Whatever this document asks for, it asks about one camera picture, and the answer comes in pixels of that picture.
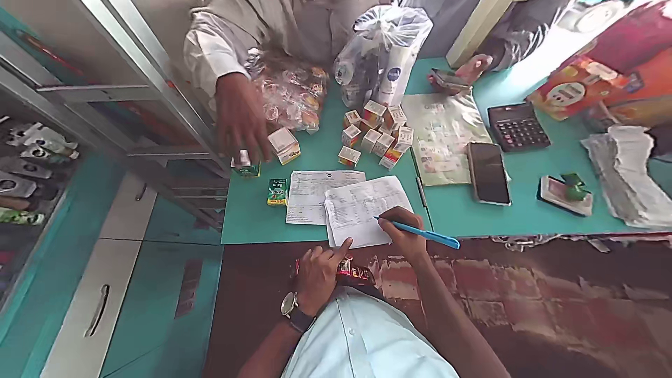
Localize person's right hand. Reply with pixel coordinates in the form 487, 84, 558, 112
377, 206, 429, 265

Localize person's left hand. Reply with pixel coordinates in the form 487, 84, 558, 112
296, 237, 354, 317

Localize white printed paper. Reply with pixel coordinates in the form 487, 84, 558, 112
324, 176, 415, 250
286, 170, 366, 226

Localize blue pen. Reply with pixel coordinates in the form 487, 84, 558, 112
373, 215, 461, 250

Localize person's left forearm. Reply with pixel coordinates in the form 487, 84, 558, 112
238, 292, 317, 378

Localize person's right forearm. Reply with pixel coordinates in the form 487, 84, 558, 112
411, 254, 511, 378

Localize red black packet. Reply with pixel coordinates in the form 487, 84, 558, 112
294, 254, 377, 288

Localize flat white printed paper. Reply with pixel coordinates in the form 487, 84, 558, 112
286, 170, 366, 226

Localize pile of small white boxes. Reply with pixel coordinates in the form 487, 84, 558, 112
338, 100, 415, 171

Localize green balm box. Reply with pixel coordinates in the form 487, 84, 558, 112
267, 178, 288, 207

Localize pale green printed packet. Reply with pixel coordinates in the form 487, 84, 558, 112
401, 93, 494, 187

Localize large smartphone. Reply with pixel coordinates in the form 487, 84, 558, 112
467, 142, 512, 207

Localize green box with white top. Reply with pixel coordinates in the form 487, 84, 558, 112
231, 149, 261, 178

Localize white orange cardboard box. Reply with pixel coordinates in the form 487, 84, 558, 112
267, 127, 301, 166

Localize white bottle with blue label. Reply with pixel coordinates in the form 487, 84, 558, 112
376, 42, 415, 107

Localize dark phone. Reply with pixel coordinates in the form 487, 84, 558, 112
427, 68, 473, 96

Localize black calculator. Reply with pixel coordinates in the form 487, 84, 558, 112
488, 101, 552, 153

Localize plastic bag of orange items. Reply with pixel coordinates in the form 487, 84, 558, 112
248, 48, 330, 134

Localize clear plastic bag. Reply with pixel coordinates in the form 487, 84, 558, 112
334, 5, 434, 111

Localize ink pad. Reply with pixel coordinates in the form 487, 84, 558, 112
537, 175, 594, 217

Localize green stamp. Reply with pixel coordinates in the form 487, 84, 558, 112
561, 173, 591, 202

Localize teal and white cabinet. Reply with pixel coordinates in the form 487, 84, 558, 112
39, 170, 224, 378

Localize orange packet with white label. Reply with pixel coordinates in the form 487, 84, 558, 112
526, 55, 632, 122

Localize stack of white paper slips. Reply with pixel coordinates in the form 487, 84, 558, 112
581, 124, 672, 230

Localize red orange bag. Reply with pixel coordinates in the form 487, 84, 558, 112
576, 0, 672, 127

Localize display shelf with bottles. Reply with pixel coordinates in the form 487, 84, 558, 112
0, 114, 81, 316

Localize wooden post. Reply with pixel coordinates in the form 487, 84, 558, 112
445, 0, 513, 68

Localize metal frame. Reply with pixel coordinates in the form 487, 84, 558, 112
0, 0, 232, 233

